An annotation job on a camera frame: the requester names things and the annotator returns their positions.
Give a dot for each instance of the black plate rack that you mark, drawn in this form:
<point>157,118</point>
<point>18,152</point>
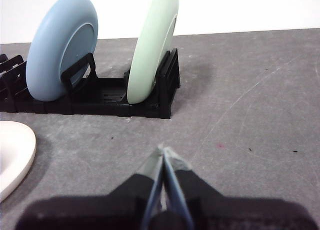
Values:
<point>105,99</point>

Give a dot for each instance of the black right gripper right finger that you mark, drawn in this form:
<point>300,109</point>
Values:
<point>225,215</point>

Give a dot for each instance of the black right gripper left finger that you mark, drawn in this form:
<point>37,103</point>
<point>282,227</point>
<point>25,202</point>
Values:
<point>100,212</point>

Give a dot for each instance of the pale green plate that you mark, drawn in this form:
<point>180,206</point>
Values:
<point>150,52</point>

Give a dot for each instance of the pale cream plate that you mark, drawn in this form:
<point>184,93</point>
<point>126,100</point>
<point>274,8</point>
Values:
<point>15,149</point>

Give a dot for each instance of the blue plate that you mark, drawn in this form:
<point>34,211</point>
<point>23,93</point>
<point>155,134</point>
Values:
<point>50,47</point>

